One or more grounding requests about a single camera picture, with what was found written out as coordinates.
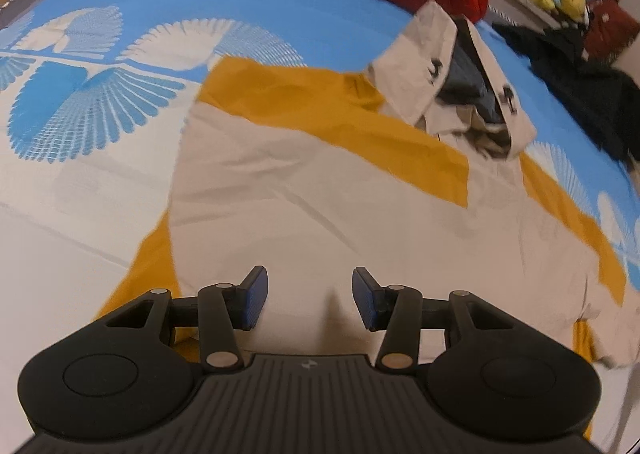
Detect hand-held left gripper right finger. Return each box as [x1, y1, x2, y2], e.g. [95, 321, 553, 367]
[352, 266, 507, 371]

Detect dark red bag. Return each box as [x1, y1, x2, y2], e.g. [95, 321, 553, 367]
[582, 0, 640, 68]

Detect black clothes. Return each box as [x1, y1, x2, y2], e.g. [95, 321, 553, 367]
[492, 18, 640, 177]

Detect beige and yellow jacket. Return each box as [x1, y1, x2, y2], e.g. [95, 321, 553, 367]
[97, 0, 640, 445]

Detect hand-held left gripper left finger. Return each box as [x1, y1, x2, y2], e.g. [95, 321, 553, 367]
[102, 265, 269, 375]

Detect blue and white printed bedsheet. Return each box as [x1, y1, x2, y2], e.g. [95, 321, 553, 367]
[0, 0, 640, 454]

